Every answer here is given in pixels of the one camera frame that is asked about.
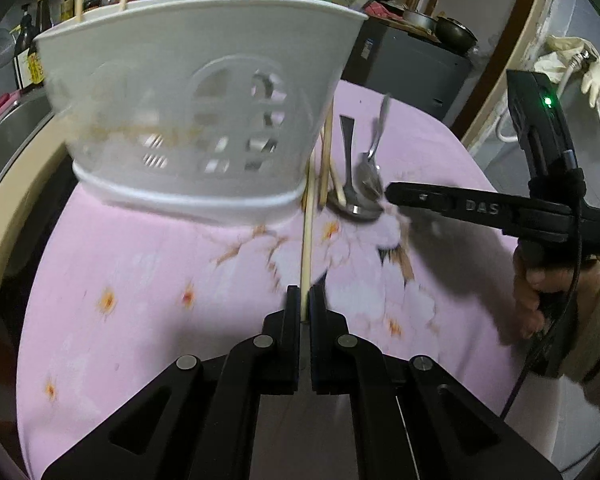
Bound pink floral tablecloth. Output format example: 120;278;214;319
16;101;559;479

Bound white rubber gloves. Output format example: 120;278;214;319
533;35;600;108

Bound grey cabinet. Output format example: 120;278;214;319
342;18;472;120

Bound wooden chopstick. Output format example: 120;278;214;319
317;102;334;209
300;154;316;323

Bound dark soy sauce bottle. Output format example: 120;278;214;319
12;3;44;93

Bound steel kitchen sink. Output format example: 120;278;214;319
0;89;54;184

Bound white plastic utensil holder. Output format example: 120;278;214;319
36;0;365;226

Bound person right hand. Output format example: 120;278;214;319
513;247;600;339

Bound metal spoon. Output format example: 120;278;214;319
327;115;384;223
354;94;391;202

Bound black cooking pot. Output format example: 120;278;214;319
434;15;478;55

